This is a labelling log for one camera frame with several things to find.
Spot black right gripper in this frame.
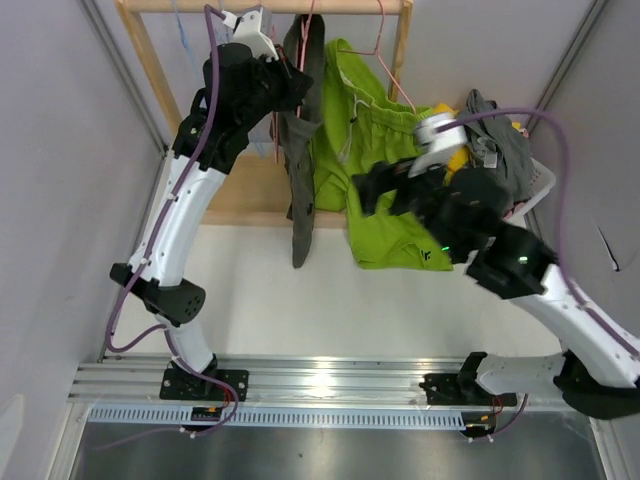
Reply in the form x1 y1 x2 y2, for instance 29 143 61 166
352 148 467 260

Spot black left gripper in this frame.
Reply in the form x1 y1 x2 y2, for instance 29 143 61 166
238 45 314 131

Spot pink wire hanger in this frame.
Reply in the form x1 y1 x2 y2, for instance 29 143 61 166
294 0 319 119
341 1 417 113
270 25 280 165

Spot yellow shorts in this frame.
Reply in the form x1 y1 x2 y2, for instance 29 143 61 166
432 102 524 186

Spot grey shorts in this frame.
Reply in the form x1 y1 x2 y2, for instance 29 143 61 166
465 116 534 203

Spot light blue wire hanger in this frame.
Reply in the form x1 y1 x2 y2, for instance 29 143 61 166
221 30 266 158
171 0 194 63

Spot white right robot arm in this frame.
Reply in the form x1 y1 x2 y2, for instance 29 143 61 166
352 159 639 420

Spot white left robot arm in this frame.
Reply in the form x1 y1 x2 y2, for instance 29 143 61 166
109 42 313 401

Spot dark olive shorts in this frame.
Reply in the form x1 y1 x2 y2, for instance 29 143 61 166
278 14 326 269

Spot lime green shorts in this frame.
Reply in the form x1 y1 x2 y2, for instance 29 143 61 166
310 38 453 271

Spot wooden clothes rack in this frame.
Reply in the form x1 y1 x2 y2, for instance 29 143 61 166
115 1 400 227

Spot white plastic basket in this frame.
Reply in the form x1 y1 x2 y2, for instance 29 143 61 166
504 158 556 223

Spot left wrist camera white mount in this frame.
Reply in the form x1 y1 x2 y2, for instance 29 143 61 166
222 5 279 61

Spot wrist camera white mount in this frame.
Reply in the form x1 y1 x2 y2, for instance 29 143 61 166
222 5 279 61
408 112 467 178

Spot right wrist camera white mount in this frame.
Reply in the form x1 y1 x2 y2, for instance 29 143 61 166
408 112 467 178

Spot slotted cable duct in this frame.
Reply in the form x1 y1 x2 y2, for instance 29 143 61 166
88 404 465 431

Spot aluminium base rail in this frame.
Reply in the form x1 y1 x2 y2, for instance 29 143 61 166
67 353 463 409

